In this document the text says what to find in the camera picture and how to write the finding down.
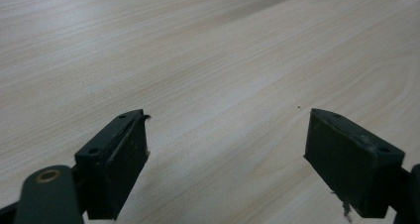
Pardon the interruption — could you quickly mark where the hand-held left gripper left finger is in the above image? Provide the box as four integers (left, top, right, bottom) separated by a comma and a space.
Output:
74, 108, 152, 221

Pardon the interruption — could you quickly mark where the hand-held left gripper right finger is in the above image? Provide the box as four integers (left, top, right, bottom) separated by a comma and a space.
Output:
303, 107, 406, 219

